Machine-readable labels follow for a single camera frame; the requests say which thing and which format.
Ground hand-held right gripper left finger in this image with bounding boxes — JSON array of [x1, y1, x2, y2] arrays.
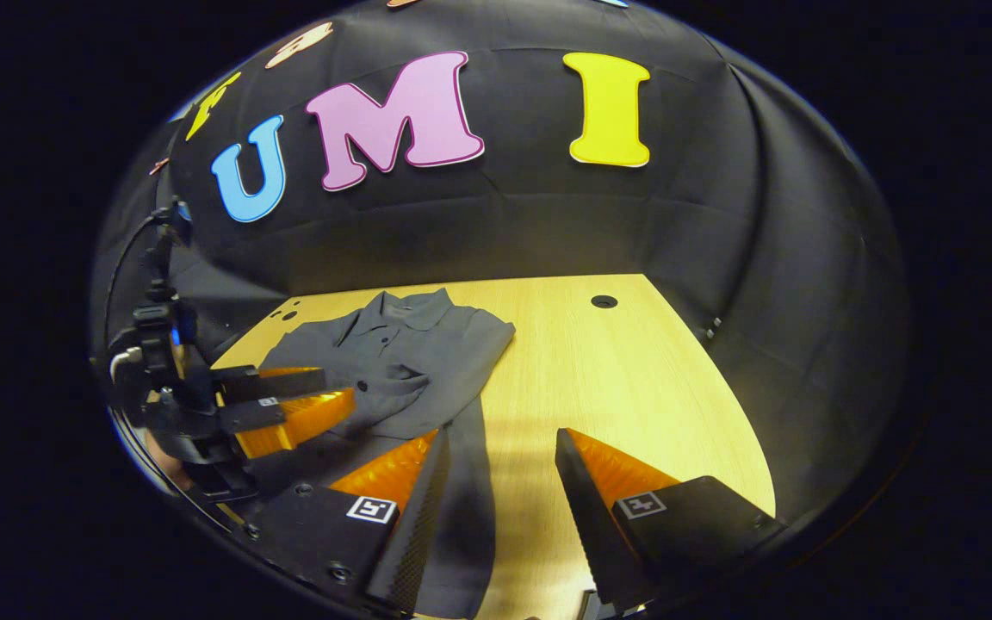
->
[[240, 428, 454, 617]]

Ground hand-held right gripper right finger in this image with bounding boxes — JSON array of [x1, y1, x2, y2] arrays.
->
[[555, 427, 787, 609]]

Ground grey collared shirt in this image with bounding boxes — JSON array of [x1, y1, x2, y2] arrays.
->
[[257, 288, 518, 619]]

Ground black backdrop cloth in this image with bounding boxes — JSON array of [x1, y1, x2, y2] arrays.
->
[[91, 0, 915, 526]]

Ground black cable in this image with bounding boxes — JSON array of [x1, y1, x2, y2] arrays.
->
[[102, 211, 171, 354]]

